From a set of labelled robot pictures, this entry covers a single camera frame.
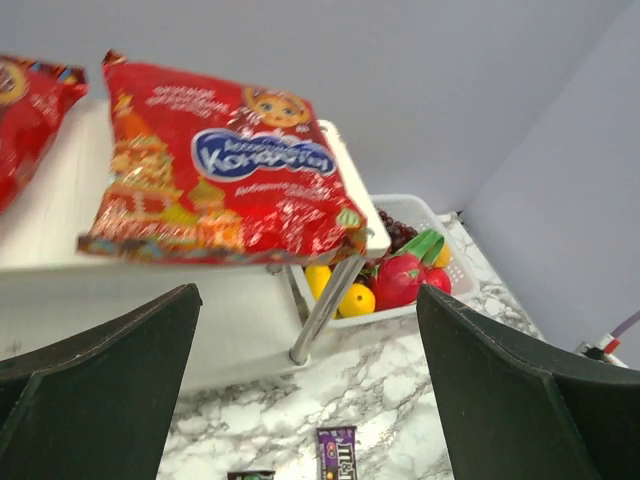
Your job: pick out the yellow toy mango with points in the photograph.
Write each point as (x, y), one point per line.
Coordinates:
(317, 277)

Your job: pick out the yellow toy lemon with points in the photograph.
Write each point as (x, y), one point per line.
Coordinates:
(358, 300)

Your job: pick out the purple m&m pack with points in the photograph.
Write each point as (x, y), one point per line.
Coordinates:
(251, 475)
(337, 452)

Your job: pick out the red candy bag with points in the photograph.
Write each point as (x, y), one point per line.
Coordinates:
(35, 98)
(211, 171)

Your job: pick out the red toy apple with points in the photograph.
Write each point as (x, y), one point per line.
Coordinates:
(438, 278)

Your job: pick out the white two-tier shelf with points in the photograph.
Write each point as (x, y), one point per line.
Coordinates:
(256, 321)

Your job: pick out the orange yellow toy fruit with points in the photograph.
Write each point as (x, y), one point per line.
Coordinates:
(443, 258)

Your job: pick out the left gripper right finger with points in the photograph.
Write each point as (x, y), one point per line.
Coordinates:
(515, 407)

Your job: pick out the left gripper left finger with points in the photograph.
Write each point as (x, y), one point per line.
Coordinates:
(99, 404)

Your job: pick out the pink toy dragon fruit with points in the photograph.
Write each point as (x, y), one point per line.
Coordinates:
(398, 277)

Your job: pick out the dark purple toy grapes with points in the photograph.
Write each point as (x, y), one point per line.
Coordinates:
(399, 233)

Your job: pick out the white plastic fruit basket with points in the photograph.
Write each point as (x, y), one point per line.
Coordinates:
(414, 212)

